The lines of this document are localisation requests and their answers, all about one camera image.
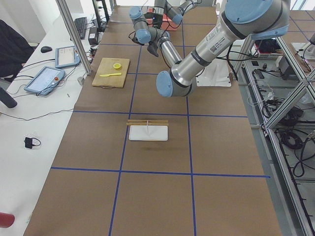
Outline small black clip device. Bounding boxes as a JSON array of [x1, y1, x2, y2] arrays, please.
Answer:
[[24, 137, 41, 149]]

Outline black power adapter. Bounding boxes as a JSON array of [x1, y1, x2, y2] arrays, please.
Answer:
[[88, 27, 98, 45]]

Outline near blue teach pendant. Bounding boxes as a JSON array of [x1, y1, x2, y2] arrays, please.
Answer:
[[24, 66, 65, 95]]

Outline pink plastic bin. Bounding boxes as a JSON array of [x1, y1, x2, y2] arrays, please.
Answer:
[[161, 14, 179, 31]]

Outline black office chair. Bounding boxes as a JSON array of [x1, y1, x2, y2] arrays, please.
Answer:
[[0, 20, 34, 82]]

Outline aluminium frame post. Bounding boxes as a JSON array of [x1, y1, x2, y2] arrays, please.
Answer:
[[56, 0, 92, 75]]

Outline bamboo cutting board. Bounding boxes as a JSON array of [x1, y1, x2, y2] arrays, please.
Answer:
[[92, 58, 130, 88]]

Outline black keyboard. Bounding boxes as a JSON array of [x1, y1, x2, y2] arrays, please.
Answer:
[[74, 17, 87, 39]]

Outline yellow plastic knife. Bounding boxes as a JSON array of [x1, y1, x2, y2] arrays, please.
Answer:
[[99, 72, 122, 77]]

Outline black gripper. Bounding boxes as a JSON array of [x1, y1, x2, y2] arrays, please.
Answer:
[[144, 12, 163, 27]]

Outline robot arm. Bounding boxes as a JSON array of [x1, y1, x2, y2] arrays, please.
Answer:
[[144, 0, 202, 29], [129, 0, 290, 97]]

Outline red bottle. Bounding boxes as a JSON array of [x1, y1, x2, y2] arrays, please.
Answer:
[[0, 212, 15, 228]]

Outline black computer mouse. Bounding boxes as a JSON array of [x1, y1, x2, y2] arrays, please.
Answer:
[[40, 46, 52, 53]]

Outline blue teach pendant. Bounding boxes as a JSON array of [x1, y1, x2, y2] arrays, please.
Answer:
[[55, 46, 81, 69], [24, 66, 65, 95]]

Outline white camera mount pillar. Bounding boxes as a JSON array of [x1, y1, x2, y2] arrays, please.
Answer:
[[191, 0, 240, 87]]

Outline far blue teach pendant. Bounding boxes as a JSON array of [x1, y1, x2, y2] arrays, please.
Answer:
[[55, 46, 81, 69]]

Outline yellow lemon slices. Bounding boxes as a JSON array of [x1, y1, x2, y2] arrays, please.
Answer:
[[113, 63, 122, 70]]

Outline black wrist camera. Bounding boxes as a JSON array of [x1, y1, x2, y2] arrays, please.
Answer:
[[128, 31, 146, 46]]

